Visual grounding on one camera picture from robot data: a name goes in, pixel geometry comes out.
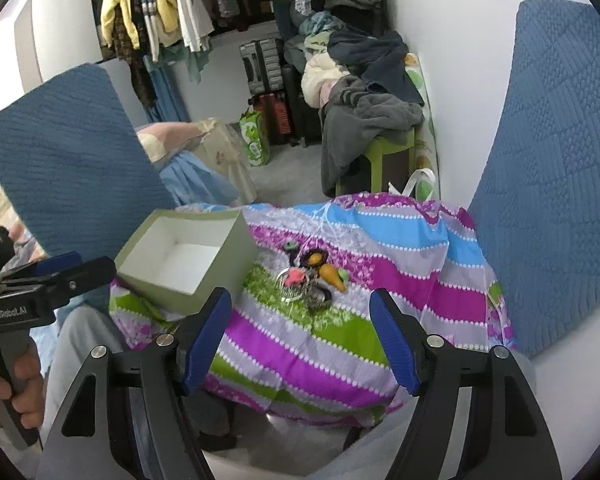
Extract green cardboard box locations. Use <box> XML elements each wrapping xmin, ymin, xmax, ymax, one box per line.
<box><xmin>114</xmin><ymin>209</ymin><xmax>258</xmax><ymax>316</ymax></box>

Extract silver ring ball chain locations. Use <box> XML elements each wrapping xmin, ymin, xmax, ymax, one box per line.
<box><xmin>275</xmin><ymin>266</ymin><xmax>334</xmax><ymax>313</ymax></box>

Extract pink flower hair tie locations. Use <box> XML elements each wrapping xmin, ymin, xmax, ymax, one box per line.
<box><xmin>282</xmin><ymin>266</ymin><xmax>308</xmax><ymax>290</ymax></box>

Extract black hair stick green flower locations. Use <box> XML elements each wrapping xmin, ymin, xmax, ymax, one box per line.
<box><xmin>283</xmin><ymin>240</ymin><xmax>300</xmax><ymax>268</ymax></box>

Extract orange gourd pendant black bracelet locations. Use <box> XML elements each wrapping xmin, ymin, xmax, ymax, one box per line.
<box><xmin>299</xmin><ymin>248</ymin><xmax>349</xmax><ymax>294</ymax></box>

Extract person's left hand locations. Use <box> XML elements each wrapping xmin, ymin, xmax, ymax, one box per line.
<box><xmin>0</xmin><ymin>341</ymin><xmax>48</xmax><ymax>430</ymax></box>

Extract person's grey trouser leg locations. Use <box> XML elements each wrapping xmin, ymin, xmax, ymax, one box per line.
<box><xmin>40</xmin><ymin>306</ymin><xmax>129</xmax><ymax>444</ymax></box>

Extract colourful striped floral cloth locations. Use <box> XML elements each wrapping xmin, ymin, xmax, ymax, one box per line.
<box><xmin>107</xmin><ymin>192</ymin><xmax>516</xmax><ymax>428</ymax></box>

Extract light blue bedding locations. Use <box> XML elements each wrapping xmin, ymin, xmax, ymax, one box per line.
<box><xmin>159</xmin><ymin>151</ymin><xmax>239</xmax><ymax>206</ymax></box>

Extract blue quilted cushion left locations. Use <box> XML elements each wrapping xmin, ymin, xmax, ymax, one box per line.
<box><xmin>0</xmin><ymin>64</ymin><xmax>175</xmax><ymax>260</ymax></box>

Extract blue quilted cushion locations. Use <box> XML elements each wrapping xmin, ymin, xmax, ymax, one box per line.
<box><xmin>0</xmin><ymin>64</ymin><xmax>175</xmax><ymax>260</ymax></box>
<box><xmin>469</xmin><ymin>0</ymin><xmax>600</xmax><ymax>356</ymax></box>

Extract beige embroidered cloth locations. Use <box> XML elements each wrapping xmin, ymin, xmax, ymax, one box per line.
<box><xmin>188</xmin><ymin>118</ymin><xmax>257</xmax><ymax>205</ymax></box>

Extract green plastic stool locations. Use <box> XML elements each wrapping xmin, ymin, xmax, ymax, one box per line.
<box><xmin>335</xmin><ymin>128</ymin><xmax>415</xmax><ymax>196</ymax></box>

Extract green shopping bag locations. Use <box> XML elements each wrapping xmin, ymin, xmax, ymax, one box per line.
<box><xmin>239</xmin><ymin>108</ymin><xmax>270</xmax><ymax>167</ymax></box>

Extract pink beige pillow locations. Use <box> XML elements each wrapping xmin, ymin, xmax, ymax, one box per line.
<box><xmin>136</xmin><ymin>118</ymin><xmax>216</xmax><ymax>166</ymax></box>

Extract blue quilted cushion right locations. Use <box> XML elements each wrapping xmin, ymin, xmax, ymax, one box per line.
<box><xmin>469</xmin><ymin>0</ymin><xmax>600</xmax><ymax>356</ymax></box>

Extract grey fleece garment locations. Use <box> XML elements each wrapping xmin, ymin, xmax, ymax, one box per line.
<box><xmin>321</xmin><ymin>75</ymin><xmax>424</xmax><ymax>197</ymax></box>

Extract black red suitcases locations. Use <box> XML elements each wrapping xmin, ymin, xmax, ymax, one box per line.
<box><xmin>239</xmin><ymin>38</ymin><xmax>322</xmax><ymax>148</ymax></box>

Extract cream fluffy garment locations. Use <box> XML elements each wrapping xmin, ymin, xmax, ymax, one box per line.
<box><xmin>301</xmin><ymin>52</ymin><xmax>350</xmax><ymax>110</ymax></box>

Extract dark blue garment pile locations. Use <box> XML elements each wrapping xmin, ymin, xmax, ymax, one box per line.
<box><xmin>327</xmin><ymin>27</ymin><xmax>424</xmax><ymax>106</ymax></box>

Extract white hanging shirt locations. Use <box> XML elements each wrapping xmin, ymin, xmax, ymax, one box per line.
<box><xmin>176</xmin><ymin>0</ymin><xmax>214</xmax><ymax>52</ymax></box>

